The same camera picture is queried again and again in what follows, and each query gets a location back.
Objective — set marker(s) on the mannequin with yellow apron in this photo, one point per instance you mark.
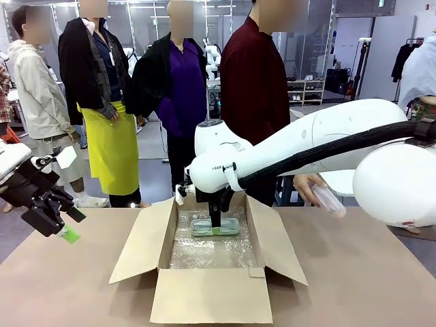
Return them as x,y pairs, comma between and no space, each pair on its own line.
109,136

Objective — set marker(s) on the bubble wrap sheet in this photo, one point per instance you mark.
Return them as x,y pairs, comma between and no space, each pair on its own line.
207,252

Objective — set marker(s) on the person in light blue shirt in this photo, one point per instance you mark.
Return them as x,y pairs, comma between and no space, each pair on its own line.
415,78

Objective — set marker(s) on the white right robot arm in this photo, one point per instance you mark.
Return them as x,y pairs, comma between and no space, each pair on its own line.
340,136

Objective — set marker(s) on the hanging black jacket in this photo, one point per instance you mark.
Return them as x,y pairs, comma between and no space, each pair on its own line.
403,61

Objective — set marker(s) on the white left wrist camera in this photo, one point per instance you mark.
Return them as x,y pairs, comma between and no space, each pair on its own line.
66,157

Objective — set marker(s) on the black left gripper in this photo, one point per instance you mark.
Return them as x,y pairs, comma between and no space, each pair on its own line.
30,180

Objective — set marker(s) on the mannequin with purple shirt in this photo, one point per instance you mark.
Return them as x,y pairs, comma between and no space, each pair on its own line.
180,92

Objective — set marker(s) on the red plaid shirt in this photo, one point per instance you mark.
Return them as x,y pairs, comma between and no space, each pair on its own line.
4,95

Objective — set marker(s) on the pink glasses case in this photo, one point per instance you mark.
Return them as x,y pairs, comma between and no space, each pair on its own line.
330,202

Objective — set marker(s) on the dark plastic stool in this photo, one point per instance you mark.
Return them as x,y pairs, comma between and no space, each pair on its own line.
284,194

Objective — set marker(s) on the green glasses case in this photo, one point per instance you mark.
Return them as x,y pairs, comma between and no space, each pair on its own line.
201,227

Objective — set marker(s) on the white shoe rack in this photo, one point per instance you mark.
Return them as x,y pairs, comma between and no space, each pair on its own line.
306,90

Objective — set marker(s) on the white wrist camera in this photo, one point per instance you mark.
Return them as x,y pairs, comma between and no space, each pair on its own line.
184,191
66,157

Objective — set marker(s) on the person in white jacket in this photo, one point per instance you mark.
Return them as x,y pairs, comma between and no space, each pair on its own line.
37,95

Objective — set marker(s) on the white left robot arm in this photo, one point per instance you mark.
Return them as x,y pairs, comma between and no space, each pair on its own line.
10,160

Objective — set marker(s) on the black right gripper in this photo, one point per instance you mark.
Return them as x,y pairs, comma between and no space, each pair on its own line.
209,197

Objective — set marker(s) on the person's left hand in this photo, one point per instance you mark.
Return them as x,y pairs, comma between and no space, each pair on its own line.
306,185

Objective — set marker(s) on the person in maroon jacket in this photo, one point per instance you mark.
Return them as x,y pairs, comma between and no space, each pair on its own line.
253,85

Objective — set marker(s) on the black tripod stand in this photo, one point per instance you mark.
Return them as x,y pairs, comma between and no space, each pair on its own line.
361,68

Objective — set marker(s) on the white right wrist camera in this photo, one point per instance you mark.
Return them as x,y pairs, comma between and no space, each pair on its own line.
184,191

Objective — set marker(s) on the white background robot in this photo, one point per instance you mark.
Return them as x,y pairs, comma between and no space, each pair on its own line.
213,61

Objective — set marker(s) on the cardboard box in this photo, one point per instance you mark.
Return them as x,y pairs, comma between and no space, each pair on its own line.
211,296

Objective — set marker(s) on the black storage boxes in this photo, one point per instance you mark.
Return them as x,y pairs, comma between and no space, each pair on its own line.
337,80

